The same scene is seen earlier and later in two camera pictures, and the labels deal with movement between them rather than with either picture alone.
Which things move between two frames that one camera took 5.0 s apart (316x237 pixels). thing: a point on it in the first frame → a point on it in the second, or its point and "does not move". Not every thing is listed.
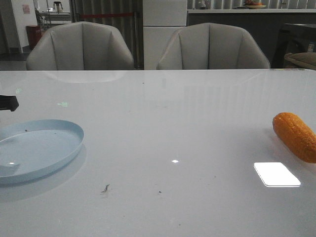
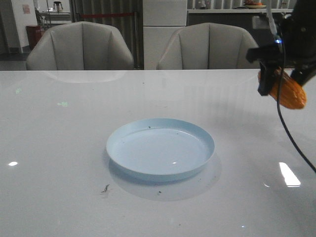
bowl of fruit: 253,5 does not move
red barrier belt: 106,15 does not move
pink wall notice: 26,9 does not move
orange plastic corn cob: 296,134 → 292,95
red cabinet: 34,34 does not move
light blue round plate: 34,149 → 159,149
